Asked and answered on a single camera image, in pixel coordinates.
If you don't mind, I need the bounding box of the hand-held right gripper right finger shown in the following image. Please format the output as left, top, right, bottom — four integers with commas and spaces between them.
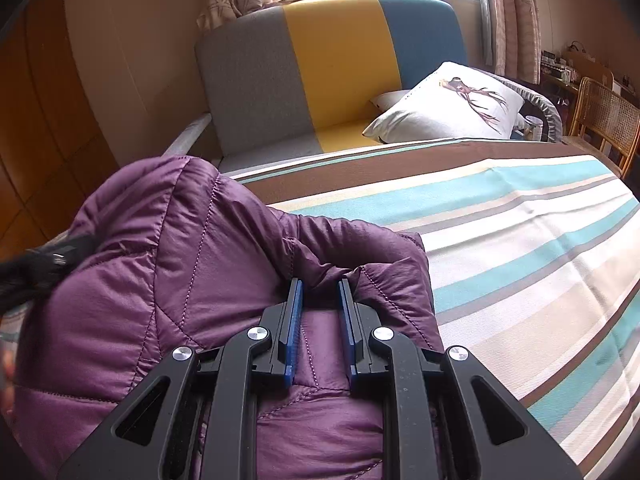
338, 277, 583, 480

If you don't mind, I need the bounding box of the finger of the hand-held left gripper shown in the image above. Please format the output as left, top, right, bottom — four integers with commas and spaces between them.
0, 232, 103, 307

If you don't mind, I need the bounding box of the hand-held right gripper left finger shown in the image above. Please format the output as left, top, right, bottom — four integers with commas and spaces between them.
57, 278, 304, 480

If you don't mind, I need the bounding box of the purple puffer jacket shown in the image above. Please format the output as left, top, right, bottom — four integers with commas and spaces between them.
12, 155, 446, 480

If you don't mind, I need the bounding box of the wooden wardrobe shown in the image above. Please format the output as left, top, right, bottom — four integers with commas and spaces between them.
0, 0, 118, 261

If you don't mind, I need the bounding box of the bed with striped sheet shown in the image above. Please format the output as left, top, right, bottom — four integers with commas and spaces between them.
0, 137, 640, 480

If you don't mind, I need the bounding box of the white deer print pillow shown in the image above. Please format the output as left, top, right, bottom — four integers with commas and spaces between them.
362, 61, 526, 145

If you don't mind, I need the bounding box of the grey pillow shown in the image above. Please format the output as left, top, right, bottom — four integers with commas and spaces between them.
370, 90, 413, 111

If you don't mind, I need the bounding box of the grey yellow blue sofa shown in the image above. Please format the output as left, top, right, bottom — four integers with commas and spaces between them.
195, 0, 471, 171

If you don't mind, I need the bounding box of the grey padded bumper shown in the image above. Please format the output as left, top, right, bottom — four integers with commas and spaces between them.
480, 71, 563, 143

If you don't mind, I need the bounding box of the cluttered wooden desk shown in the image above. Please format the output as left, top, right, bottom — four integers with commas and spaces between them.
540, 42, 636, 106

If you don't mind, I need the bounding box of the rattan chair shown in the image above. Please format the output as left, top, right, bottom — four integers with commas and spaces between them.
565, 76, 640, 178

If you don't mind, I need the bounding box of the white bed rail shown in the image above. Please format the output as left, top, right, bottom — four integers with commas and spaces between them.
162, 112, 213, 158

